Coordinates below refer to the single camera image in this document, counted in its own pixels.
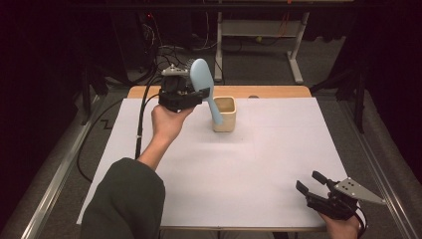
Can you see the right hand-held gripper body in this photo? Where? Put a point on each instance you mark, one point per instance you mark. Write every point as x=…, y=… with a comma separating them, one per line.
x=335, y=205

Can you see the person's right hand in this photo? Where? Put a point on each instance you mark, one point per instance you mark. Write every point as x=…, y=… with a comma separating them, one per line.
x=343, y=229

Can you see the light blue plastic spoon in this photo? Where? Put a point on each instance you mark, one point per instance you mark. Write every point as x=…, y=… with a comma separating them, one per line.
x=200, y=76

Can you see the small green ball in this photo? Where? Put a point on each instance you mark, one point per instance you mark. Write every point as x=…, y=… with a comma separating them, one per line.
x=258, y=39

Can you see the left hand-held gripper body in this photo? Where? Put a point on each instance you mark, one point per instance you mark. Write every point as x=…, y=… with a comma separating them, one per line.
x=174, y=96

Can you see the beige square cup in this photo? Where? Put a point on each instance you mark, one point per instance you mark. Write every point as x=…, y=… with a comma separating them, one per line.
x=229, y=119

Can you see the white table sheet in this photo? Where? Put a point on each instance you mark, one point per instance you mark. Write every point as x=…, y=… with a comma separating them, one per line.
x=232, y=172

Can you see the aluminium floor rail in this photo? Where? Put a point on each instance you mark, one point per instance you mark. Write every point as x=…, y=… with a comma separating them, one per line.
x=56, y=179
x=381, y=159

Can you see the person's left hand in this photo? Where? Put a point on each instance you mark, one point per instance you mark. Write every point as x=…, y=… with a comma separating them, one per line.
x=167, y=124

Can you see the white metal desk frame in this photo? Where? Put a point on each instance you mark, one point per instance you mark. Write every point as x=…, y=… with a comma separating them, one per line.
x=262, y=28

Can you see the black stand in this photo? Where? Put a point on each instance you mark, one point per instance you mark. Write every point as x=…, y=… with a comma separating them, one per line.
x=358, y=99
x=91, y=83

